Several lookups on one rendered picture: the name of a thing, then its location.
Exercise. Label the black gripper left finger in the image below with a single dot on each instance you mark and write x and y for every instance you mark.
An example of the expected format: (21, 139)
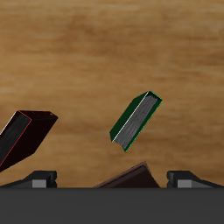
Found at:
(40, 178)

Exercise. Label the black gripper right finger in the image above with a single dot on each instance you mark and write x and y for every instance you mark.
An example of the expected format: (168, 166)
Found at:
(182, 178)

